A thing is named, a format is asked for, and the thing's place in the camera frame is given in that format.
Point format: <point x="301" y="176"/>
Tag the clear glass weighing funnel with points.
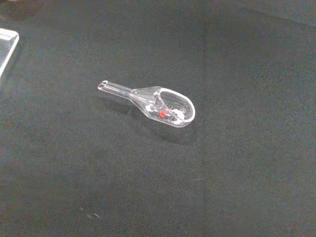
<point x="148" y="98"/>

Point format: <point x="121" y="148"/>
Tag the clear acrylic funnel stand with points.
<point x="6" y="50"/>

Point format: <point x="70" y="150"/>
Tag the black bench cloth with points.
<point x="158" y="172"/>

